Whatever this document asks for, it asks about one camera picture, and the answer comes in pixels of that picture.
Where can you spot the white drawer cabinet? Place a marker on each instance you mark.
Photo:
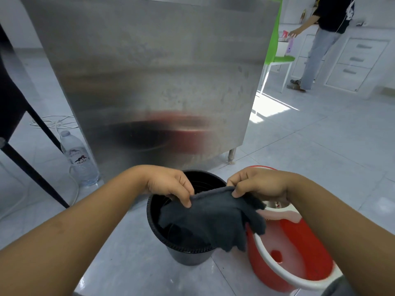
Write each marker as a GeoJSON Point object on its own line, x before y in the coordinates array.
{"type": "Point", "coordinates": [355, 63]}

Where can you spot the stainless steel cabinet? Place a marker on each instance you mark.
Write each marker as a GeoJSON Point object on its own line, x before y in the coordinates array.
{"type": "Point", "coordinates": [148, 73]}

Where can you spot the person's right hand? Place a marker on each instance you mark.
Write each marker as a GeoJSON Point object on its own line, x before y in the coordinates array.
{"type": "Point", "coordinates": [262, 181]}

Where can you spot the pink spray bottle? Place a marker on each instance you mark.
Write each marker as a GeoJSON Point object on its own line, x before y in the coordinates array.
{"type": "Point", "coordinates": [289, 43]}

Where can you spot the black plastic bucket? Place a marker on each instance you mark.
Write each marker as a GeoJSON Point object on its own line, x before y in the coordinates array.
{"type": "Point", "coordinates": [188, 254]}

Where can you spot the person's right thumb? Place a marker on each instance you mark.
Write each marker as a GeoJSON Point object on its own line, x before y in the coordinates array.
{"type": "Point", "coordinates": [240, 192]}

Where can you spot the clear plastic water bottle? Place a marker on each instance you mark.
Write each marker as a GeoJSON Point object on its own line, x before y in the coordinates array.
{"type": "Point", "coordinates": [80, 163]}

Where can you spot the black metal stand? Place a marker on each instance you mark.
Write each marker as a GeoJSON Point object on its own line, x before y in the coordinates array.
{"type": "Point", "coordinates": [14, 114]}

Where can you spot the person's grey trousers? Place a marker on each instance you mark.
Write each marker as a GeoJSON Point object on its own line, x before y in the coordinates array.
{"type": "Point", "coordinates": [338, 288]}

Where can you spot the green plastic chair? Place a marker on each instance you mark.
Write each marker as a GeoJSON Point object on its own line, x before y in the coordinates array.
{"type": "Point", "coordinates": [277, 58]}

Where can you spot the person's left thumb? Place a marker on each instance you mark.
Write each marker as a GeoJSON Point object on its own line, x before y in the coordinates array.
{"type": "Point", "coordinates": [181, 197]}

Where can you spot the dark grey cloth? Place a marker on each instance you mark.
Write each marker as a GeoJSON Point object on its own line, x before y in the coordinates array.
{"type": "Point", "coordinates": [213, 215]}

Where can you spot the person's left hand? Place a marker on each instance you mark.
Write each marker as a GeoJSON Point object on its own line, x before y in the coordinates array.
{"type": "Point", "coordinates": [162, 180]}

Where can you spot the person's left forearm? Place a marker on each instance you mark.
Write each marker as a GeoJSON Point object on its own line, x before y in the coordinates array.
{"type": "Point", "coordinates": [71, 237]}

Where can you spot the red bucket with white rim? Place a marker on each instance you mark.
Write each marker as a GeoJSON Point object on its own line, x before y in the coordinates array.
{"type": "Point", "coordinates": [296, 252]}

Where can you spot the person's right forearm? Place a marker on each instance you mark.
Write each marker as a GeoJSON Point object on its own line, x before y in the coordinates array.
{"type": "Point", "coordinates": [345, 231]}

